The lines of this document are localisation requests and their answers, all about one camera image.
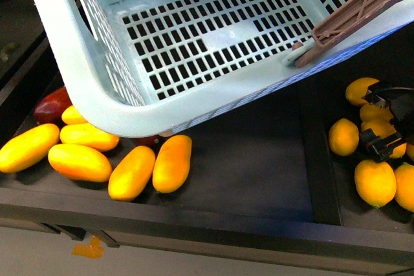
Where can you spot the orange floor tape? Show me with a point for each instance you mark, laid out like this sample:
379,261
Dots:
93,250

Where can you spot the brown basket handle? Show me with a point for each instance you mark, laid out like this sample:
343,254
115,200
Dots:
342,23

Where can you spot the black shelf divider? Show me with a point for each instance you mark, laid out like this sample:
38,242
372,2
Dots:
322,184

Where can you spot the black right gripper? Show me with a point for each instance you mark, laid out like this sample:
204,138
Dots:
400,102

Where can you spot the lemon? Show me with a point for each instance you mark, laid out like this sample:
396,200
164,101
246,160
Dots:
356,91
375,182
404,192
343,137
372,112
383,129

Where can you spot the dark red mango behind basket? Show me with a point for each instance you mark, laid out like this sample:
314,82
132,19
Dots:
52,106

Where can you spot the lemon right edge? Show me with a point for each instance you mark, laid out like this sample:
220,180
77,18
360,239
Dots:
410,151

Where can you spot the light blue plastic basket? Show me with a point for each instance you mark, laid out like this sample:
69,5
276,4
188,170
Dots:
136,68

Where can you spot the yellow mango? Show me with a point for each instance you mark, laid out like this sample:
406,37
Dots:
71,116
132,174
78,162
172,165
28,148
88,135

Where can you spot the lemon top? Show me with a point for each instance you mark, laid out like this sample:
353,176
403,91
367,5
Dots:
356,91

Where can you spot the black display shelf tray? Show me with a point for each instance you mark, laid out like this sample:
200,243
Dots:
247,195

